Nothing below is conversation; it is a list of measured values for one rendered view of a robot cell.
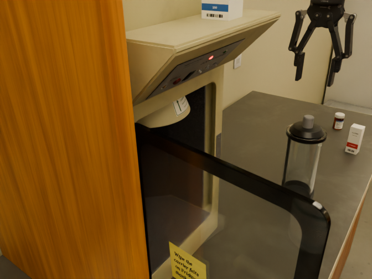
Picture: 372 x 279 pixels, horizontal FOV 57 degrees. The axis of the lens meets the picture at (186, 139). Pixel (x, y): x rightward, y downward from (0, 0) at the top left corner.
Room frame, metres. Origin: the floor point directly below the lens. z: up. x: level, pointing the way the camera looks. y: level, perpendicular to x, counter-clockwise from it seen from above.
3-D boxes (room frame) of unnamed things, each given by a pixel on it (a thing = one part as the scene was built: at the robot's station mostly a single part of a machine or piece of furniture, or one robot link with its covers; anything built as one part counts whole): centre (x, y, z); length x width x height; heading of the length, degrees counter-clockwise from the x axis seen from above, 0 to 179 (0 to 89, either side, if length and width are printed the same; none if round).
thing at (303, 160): (0.85, -0.34, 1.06); 0.11 x 0.11 x 0.21
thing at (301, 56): (0.87, -0.30, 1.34); 0.03 x 0.01 x 0.07; 144
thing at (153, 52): (0.56, -0.04, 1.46); 0.32 x 0.11 x 0.10; 144
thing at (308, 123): (0.85, -0.34, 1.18); 0.09 x 0.09 x 0.07
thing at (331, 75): (0.82, -0.37, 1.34); 0.03 x 0.01 x 0.07; 144
